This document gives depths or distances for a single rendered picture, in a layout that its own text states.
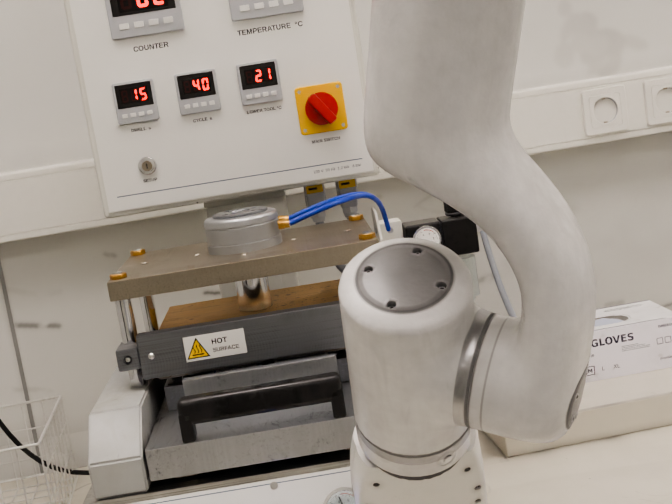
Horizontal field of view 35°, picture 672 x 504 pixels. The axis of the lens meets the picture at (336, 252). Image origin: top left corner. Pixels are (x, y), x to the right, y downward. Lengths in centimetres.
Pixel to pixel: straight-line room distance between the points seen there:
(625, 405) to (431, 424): 79
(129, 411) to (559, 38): 98
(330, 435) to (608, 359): 66
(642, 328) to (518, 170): 95
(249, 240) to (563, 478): 51
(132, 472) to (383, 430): 34
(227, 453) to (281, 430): 5
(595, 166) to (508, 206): 113
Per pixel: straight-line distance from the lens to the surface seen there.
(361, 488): 79
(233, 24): 125
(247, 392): 96
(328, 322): 104
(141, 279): 105
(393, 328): 63
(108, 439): 101
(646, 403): 148
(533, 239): 62
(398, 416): 70
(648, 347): 157
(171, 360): 105
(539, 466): 140
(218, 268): 104
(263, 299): 112
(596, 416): 146
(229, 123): 125
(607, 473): 136
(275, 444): 98
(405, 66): 61
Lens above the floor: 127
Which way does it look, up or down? 9 degrees down
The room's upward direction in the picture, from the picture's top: 9 degrees counter-clockwise
